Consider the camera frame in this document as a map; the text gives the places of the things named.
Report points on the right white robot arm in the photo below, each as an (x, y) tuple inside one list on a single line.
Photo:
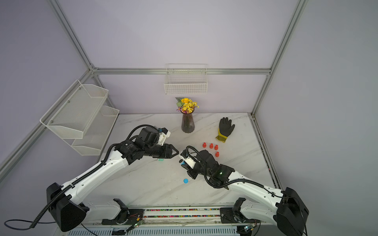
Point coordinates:
[(282, 208)]

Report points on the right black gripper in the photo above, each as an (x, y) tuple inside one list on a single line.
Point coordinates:
[(192, 172)]

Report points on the lower white mesh shelf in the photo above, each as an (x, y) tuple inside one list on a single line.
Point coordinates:
[(96, 137)]

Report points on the dark glass vase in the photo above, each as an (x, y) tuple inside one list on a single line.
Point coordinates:
[(188, 124)]

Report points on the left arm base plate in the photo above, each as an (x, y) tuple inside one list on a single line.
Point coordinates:
[(125, 217)]

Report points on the white wire wall basket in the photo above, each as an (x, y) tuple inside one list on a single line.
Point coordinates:
[(186, 79)]

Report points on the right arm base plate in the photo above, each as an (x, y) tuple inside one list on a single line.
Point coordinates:
[(227, 215)]

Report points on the black yellow work glove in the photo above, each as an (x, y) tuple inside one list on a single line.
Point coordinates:
[(226, 127)]

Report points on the yellow flower bouquet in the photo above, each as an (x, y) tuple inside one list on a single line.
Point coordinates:
[(186, 105)]

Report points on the upper white mesh shelf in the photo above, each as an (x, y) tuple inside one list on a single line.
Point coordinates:
[(72, 115)]

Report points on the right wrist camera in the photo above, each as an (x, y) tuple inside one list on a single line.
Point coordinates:
[(186, 157)]

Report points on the white mesh shelf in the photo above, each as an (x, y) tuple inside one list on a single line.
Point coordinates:
[(72, 115), (96, 137)]

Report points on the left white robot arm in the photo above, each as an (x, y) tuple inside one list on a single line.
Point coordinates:
[(64, 202)]

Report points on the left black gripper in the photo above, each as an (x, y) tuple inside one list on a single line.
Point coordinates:
[(167, 152)]

